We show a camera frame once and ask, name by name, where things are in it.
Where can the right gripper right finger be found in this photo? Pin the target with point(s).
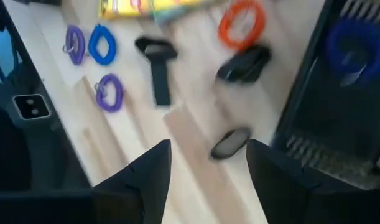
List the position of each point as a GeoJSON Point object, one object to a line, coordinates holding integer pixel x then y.
{"type": "Point", "coordinates": [283, 193]}

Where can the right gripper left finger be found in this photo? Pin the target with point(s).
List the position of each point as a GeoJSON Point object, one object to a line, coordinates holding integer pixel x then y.
{"type": "Point", "coordinates": [146, 186]}

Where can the black plastic slotted basket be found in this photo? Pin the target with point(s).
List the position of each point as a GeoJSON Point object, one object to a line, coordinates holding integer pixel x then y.
{"type": "Point", "coordinates": [317, 109]}

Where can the yellow green crayon box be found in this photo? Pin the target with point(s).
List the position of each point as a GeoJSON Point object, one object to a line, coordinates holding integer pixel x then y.
{"type": "Point", "coordinates": [130, 9]}

